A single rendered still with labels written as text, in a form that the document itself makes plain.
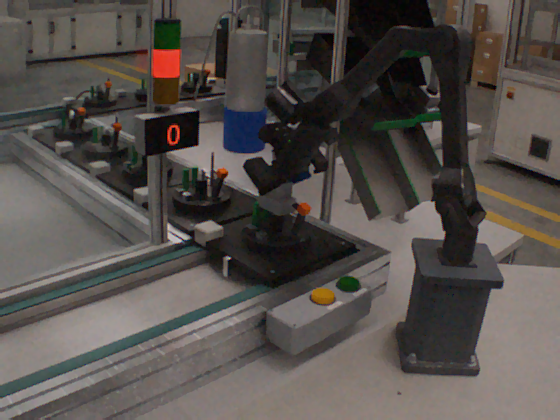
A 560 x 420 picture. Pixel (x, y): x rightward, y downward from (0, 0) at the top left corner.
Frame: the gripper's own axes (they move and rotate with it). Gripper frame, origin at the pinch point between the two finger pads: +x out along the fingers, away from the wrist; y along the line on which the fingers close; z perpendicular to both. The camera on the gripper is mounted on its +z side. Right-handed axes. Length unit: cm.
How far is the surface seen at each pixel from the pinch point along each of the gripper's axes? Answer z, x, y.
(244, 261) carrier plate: -10.7, 7.8, 11.5
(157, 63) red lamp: 22.4, -13.8, 21.3
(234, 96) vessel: 62, 47, -53
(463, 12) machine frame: 62, 5, -164
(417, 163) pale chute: -5.2, 0.6, -45.6
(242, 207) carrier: 6.1, 19.5, -5.4
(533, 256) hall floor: -41, 105, -252
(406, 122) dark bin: -1.8, -14.3, -29.5
